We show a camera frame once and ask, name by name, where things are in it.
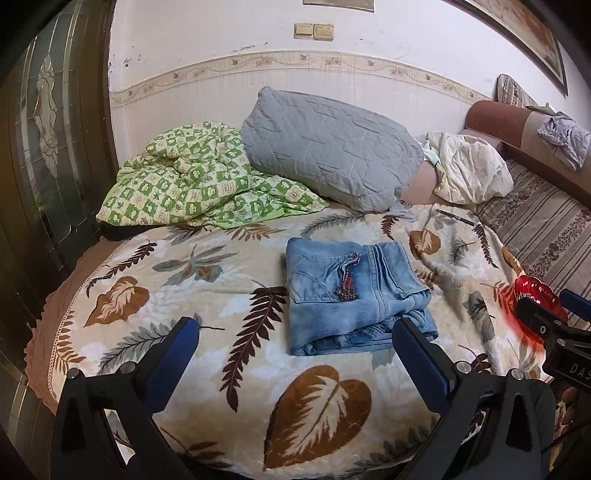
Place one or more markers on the pink bolster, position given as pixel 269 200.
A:
pixel 422 187

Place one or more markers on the dark pen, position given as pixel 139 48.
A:
pixel 456 217

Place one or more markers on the cream crumpled cloth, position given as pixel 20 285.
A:
pixel 471 166

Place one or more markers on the person's right hand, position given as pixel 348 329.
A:
pixel 569 399

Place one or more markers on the striped cushion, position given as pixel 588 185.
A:
pixel 512 90

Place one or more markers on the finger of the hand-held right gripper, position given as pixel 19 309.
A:
pixel 538 318
pixel 577 302

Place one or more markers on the blue denim pants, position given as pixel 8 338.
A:
pixel 351 295

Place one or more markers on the large framed wall picture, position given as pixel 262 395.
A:
pixel 531 37

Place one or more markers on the grey quilted pillow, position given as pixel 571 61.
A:
pixel 328 143

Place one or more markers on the wooden glass-panel door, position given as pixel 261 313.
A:
pixel 51 147

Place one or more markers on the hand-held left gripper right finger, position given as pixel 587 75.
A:
pixel 421 364

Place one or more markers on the grey-blue crumpled cloth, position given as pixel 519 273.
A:
pixel 565 136

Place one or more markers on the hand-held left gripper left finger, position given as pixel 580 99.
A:
pixel 173 364

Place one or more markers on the leaf print blanket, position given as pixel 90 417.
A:
pixel 231 286

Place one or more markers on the red glass bowl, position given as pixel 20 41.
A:
pixel 531 288

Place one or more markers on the green checked quilt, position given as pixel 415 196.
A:
pixel 194 184

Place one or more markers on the brown striped sofa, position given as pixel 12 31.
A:
pixel 545 221

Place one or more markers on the beige wall switch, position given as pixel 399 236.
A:
pixel 323 32
pixel 304 30

